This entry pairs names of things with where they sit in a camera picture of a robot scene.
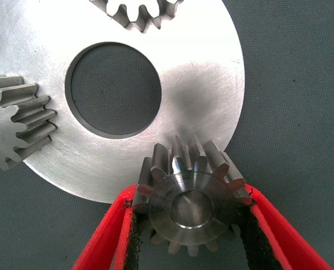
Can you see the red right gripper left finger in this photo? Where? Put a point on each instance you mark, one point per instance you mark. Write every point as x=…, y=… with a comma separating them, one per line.
x=107, y=239

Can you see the shiny steel spur gear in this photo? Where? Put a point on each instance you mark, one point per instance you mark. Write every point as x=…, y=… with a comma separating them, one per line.
x=28, y=112
x=138, y=11

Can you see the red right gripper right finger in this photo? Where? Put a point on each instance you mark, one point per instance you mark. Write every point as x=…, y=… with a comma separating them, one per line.
x=282, y=239

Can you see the dark grey table cloth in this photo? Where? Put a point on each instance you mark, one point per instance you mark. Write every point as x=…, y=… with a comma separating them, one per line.
x=296, y=112

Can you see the dark steel gear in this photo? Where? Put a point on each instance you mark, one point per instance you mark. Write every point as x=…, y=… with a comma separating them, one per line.
x=183, y=180

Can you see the round metal carrier plate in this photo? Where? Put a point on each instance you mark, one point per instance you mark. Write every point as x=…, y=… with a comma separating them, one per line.
x=183, y=84

